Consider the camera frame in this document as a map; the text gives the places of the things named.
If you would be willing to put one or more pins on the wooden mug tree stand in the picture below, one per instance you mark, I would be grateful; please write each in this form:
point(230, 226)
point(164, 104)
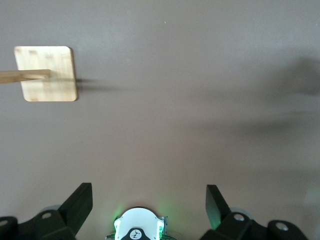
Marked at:
point(50, 60)

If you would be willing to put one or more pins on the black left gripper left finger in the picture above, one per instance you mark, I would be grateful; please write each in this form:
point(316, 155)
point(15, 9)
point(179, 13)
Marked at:
point(75, 210)

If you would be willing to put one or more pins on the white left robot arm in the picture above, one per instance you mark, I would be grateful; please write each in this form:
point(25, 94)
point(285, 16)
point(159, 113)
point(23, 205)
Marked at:
point(137, 220)

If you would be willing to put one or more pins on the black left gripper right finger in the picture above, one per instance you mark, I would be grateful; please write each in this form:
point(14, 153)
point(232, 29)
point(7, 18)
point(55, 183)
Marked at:
point(217, 212)

